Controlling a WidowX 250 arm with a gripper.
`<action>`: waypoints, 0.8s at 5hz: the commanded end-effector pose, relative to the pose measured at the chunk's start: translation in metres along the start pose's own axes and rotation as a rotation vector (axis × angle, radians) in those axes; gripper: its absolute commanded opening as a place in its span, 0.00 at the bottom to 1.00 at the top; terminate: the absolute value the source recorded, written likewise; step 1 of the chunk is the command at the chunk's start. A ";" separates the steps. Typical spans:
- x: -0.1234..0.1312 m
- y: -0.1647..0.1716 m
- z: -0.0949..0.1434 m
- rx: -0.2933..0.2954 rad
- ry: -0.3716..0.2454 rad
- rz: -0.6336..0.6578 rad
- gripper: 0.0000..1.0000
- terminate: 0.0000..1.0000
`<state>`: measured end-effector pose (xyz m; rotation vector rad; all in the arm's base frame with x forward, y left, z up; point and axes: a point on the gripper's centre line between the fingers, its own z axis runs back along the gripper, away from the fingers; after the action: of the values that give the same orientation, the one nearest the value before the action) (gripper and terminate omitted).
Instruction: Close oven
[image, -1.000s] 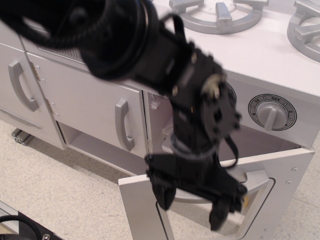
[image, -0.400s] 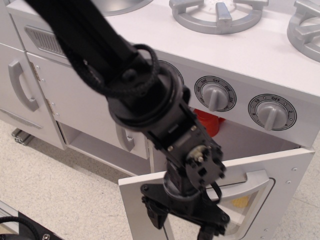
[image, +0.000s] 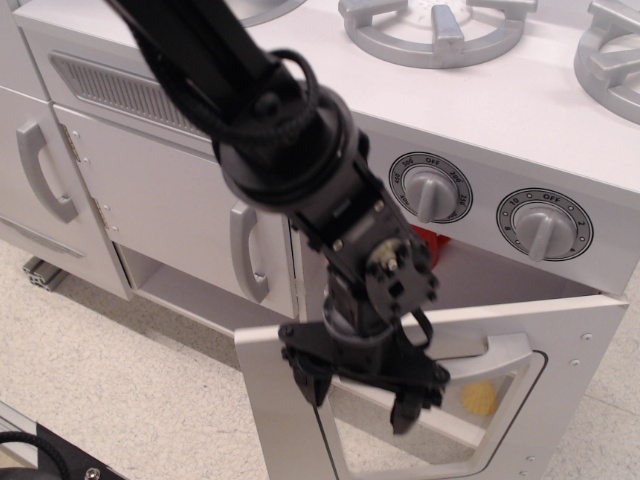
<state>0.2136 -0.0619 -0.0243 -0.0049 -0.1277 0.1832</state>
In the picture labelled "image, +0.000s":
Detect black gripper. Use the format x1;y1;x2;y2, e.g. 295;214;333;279
278;322;450;434

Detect white oven door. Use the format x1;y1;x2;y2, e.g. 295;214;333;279
235;294;628;479

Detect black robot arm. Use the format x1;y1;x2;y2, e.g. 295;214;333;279
113;1;450;435

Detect yellow toy shell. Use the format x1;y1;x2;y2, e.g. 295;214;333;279
460;381;498;416

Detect red plastic cup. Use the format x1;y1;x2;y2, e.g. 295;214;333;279
412;225;451;267

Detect grey middle stove knob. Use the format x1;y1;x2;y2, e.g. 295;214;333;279
389;152;473;224

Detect grey stove knob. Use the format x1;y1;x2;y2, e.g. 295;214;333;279
496;187;594;262
389;152;473;224

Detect grey right stove knob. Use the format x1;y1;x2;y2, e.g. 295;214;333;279
496;187;594;262

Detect white cabinet door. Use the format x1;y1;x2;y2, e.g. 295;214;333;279
55;106;297;322

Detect white toy kitchen stove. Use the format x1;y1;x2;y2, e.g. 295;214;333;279
12;1;639;332

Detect white left fridge door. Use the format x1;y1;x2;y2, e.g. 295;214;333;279
1;88;131;299

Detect grey centre burner grate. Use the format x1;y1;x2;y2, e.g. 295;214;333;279
338;1;538;69

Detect grey vent grille panel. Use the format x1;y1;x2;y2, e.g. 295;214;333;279
49;52;203;136

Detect grey right burner grate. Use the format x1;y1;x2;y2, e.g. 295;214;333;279
574;1;639;124

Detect grey cabinet door handle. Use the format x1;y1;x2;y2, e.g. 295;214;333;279
229;200;269;304

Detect aluminium frame rail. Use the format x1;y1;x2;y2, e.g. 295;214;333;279
22;257;68;292

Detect black cable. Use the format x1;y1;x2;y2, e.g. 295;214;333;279
0;432;71;480

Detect grey fridge door handle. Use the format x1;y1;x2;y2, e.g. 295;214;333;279
16;120;78;224

